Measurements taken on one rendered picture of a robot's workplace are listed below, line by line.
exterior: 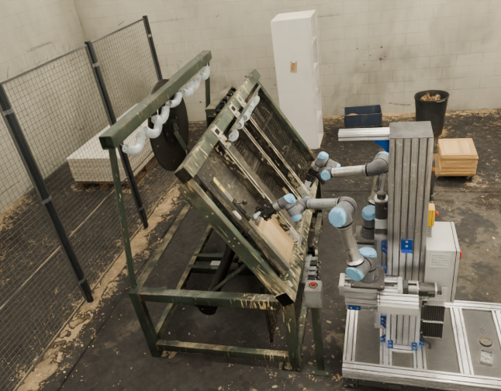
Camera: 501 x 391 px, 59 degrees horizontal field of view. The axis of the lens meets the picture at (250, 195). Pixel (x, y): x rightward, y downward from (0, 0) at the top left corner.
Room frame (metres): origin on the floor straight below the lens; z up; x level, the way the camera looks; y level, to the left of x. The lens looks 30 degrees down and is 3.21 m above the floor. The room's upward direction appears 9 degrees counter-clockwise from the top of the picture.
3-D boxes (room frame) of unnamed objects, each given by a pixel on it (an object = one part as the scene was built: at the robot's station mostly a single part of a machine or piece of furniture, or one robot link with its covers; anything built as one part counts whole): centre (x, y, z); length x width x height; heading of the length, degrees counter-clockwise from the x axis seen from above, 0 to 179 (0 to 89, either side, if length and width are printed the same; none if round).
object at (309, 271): (2.90, -0.42, 0.69); 0.50 x 0.14 x 0.24; 162
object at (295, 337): (3.71, 0.15, 0.41); 2.20 x 1.38 x 0.83; 162
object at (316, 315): (2.46, -0.35, 0.38); 0.06 x 0.06 x 0.75; 72
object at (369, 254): (2.33, -0.71, 1.20); 0.13 x 0.12 x 0.14; 136
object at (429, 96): (6.50, -3.02, 0.33); 0.52 x 0.51 x 0.65; 161
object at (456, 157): (5.22, -2.77, 0.20); 0.61 x 0.53 x 0.40; 161
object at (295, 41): (6.98, -1.06, 1.03); 0.61 x 0.58 x 2.05; 161
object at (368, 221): (2.81, -0.88, 1.20); 0.13 x 0.12 x 0.14; 147
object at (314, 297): (2.46, -0.35, 0.84); 0.12 x 0.12 x 0.18; 72
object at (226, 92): (4.49, 0.12, 1.38); 0.70 x 0.15 x 0.85; 162
